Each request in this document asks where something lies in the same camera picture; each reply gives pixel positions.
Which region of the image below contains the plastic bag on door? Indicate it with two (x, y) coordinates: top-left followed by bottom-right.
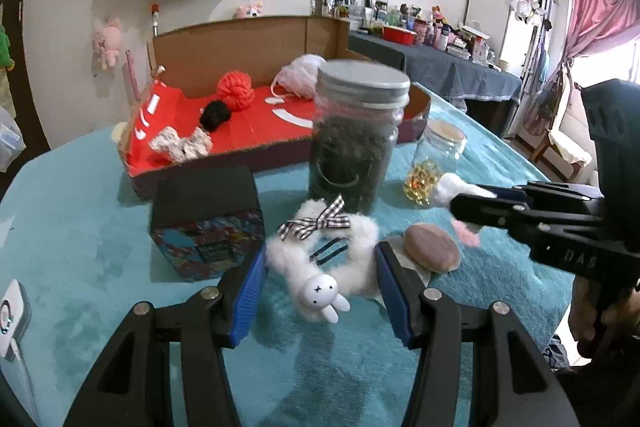
(0, 107), (26, 172)

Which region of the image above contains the red cardboard box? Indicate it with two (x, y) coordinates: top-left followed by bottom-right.
(117, 15), (433, 200)

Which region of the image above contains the small jar with yellow capsules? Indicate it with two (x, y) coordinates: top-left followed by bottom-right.
(404, 119), (468, 206)

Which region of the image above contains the red bowl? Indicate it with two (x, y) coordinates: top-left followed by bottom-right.
(383, 25), (416, 46)

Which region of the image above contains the white mesh bath pouf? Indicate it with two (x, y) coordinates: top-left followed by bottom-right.
(265, 54), (326, 105)

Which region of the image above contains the black patterned gift box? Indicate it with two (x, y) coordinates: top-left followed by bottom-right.
(150, 167), (266, 282)

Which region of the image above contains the coral knitted scrunchie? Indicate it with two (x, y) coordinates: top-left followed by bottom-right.
(216, 70), (255, 112)

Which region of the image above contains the side table with blue cloth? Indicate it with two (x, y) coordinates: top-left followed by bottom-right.
(348, 31), (522, 138)

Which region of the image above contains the pink bunny plush on wall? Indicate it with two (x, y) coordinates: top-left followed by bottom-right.
(92, 17), (122, 70)

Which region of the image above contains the person's right hand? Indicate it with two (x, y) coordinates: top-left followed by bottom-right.
(568, 275), (600, 359)

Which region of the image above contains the black scrunchie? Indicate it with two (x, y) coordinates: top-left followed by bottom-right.
(200, 100), (232, 132)

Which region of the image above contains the green cactus plush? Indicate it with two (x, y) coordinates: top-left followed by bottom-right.
(0, 25), (15, 72)

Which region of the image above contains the white device on table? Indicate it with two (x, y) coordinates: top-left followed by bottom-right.
(0, 279), (32, 362)

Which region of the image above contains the red tipped metal rod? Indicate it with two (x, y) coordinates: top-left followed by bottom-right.
(151, 3), (160, 38)

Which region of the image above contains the pink stick on wall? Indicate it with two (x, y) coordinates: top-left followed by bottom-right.
(125, 50), (141, 102)

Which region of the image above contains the round beige powder puff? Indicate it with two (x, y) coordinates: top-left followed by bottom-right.
(404, 223), (461, 274)

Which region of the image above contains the pink curtain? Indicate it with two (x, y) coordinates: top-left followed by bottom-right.
(524, 0), (639, 135)

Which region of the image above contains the tall jar with metal lid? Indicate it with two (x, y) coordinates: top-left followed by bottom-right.
(308, 60), (411, 215)

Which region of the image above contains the pink fox plush on wall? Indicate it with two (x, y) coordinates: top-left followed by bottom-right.
(234, 2), (262, 20)

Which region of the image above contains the white fluffy bunny scrunchie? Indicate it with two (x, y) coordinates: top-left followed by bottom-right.
(266, 196), (380, 324)

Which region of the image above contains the white pink fluffy item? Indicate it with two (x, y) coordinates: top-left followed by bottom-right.
(430, 171), (499, 249)

